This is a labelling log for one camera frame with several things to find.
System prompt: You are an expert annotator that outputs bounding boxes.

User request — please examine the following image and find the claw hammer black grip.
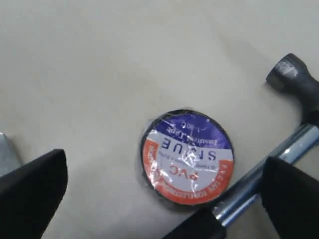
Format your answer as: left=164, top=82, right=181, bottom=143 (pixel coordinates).
left=161, top=53, right=319, bottom=239

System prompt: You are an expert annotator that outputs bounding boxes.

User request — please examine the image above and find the PVC insulating tape roll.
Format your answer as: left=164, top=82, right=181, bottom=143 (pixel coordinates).
left=139, top=109, right=235, bottom=207

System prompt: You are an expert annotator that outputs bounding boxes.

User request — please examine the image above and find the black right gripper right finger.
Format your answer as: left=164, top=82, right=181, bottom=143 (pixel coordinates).
left=261, top=157, right=319, bottom=239

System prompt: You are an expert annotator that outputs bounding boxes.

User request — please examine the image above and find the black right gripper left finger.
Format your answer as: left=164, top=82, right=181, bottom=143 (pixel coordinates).
left=0, top=149, right=68, bottom=239

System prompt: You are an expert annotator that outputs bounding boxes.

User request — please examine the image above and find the adjustable wrench black handle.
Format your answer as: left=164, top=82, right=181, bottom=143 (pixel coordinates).
left=0, top=132, right=21, bottom=177

